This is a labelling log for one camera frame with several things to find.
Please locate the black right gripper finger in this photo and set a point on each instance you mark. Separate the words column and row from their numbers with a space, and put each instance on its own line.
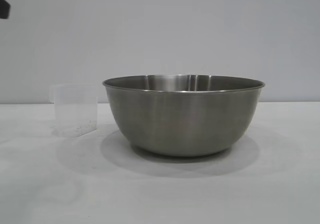
column 4, row 9

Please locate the clear plastic measuring cup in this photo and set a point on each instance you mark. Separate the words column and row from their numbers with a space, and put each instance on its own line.
column 75, row 101

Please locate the white rice grains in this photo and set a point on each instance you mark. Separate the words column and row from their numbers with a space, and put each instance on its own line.
column 80, row 129

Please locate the stainless steel mixing bowl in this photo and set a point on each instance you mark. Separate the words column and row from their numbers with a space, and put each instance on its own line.
column 185, row 121

